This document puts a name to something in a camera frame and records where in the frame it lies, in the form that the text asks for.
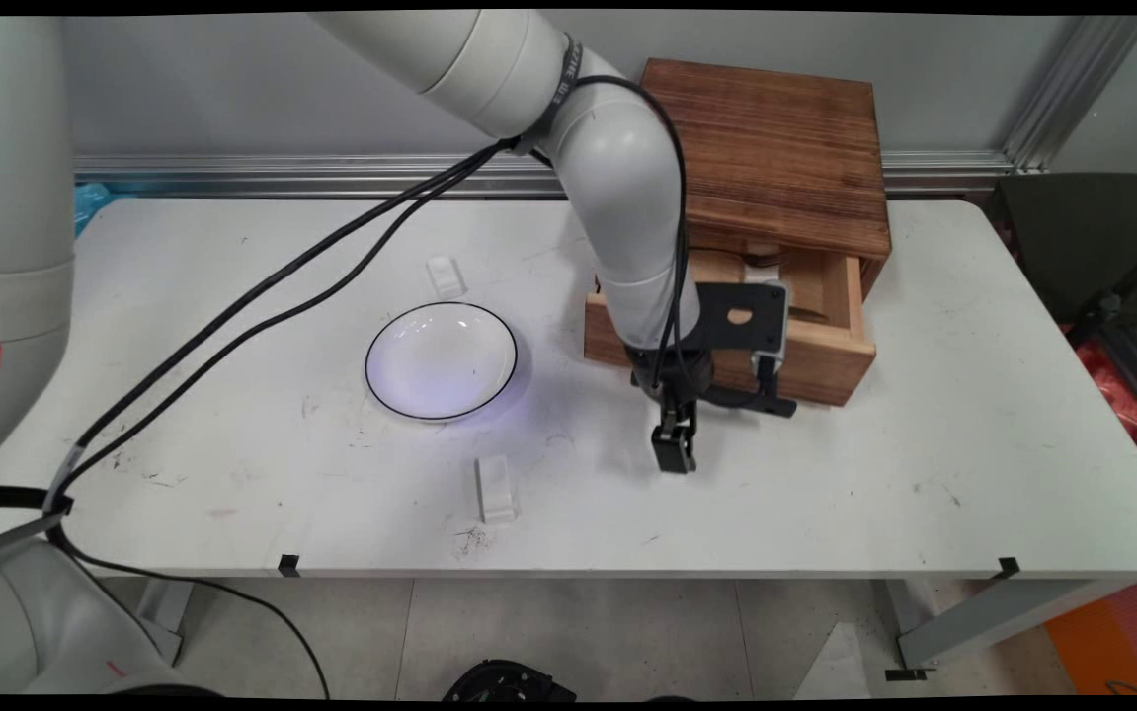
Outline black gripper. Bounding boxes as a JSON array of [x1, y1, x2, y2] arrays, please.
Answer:
[[625, 339, 719, 475]]

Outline brown wooden drawer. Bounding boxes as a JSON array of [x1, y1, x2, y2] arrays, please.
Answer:
[[583, 247, 878, 409]]

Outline small white rectangular block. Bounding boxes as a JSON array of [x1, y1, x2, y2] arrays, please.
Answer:
[[426, 256, 468, 300], [474, 453, 520, 525]]

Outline white bowl with black rim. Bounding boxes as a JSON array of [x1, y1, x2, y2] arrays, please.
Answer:
[[365, 301, 520, 423]]

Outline black device on floor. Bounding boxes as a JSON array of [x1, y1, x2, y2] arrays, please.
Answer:
[[441, 659, 579, 704]]

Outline brown wooden cabinet box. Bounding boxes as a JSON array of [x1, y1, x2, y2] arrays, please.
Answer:
[[639, 57, 893, 297]]

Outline grey table leg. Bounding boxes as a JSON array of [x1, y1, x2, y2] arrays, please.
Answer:
[[882, 578, 1137, 672], [136, 578, 196, 665]]

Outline red plastic bag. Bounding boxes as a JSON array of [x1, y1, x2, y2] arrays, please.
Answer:
[[1075, 339, 1137, 457]]

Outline orange box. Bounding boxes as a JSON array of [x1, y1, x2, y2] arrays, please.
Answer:
[[1043, 580, 1137, 696]]

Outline teal plastic bag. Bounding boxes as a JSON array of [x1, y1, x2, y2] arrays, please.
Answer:
[[74, 182, 117, 239]]

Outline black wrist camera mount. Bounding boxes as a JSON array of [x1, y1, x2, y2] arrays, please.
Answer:
[[694, 281, 798, 419]]

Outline black cable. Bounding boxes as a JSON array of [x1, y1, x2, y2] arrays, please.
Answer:
[[42, 138, 569, 698], [42, 74, 692, 514]]

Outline horizontal aluminium frame rail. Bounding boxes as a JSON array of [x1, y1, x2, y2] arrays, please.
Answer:
[[74, 150, 1015, 200]]

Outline slanted aluminium frame post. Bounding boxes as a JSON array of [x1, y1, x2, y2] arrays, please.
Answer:
[[1001, 15, 1137, 176]]

